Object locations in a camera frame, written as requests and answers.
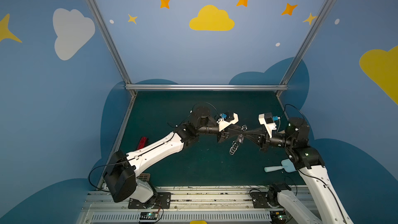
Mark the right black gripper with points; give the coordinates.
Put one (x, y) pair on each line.
(264, 139)

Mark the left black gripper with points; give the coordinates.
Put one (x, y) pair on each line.
(222, 133)

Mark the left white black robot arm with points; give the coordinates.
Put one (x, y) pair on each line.
(122, 171)

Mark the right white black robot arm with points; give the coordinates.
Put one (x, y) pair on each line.
(307, 161)

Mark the light blue spatula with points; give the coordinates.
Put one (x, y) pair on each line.
(286, 165)

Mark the right green circuit board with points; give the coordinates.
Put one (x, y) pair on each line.
(280, 217)

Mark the green circuit board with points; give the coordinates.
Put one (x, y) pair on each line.
(280, 217)
(148, 217)

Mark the red cylindrical bottle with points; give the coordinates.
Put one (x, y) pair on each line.
(142, 143)

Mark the brown slotted spatula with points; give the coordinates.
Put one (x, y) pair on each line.
(144, 177)

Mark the yellow object bottom edge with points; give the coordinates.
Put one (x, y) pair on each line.
(198, 222)

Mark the left green circuit board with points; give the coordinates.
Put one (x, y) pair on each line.
(148, 217)

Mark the right side frame bar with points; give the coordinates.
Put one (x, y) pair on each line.
(282, 112)

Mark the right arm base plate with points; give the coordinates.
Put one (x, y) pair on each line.
(264, 200)

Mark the aluminium mounting rail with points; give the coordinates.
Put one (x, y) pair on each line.
(201, 198)

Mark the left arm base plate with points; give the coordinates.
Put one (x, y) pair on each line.
(161, 199)

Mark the back aluminium frame bar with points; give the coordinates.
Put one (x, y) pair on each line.
(206, 87)

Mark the left side frame bar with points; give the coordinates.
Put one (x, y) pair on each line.
(122, 129)

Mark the right aluminium frame post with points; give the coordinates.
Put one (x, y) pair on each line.
(310, 36)

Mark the aluminium frame post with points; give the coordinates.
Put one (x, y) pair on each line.
(108, 39)
(310, 36)

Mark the white slotted cable duct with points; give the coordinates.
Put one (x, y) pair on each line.
(183, 217)

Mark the left aluminium frame post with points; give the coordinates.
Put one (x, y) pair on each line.
(108, 39)

